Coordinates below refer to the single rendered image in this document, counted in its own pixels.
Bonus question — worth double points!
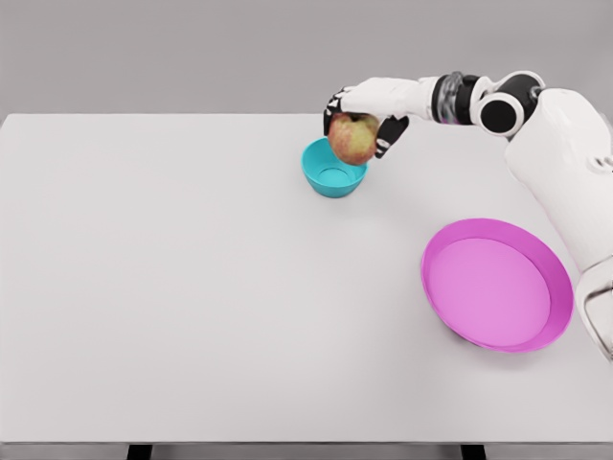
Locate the blue bowl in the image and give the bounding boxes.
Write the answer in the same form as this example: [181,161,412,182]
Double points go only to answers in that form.
[300,137,369,198]

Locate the red-green apple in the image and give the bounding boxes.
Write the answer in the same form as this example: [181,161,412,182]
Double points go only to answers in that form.
[328,111,380,167]

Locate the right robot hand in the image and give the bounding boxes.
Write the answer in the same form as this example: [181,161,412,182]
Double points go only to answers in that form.
[323,76,423,160]

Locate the pink plate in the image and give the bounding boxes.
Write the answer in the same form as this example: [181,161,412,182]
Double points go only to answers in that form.
[420,218,575,355]

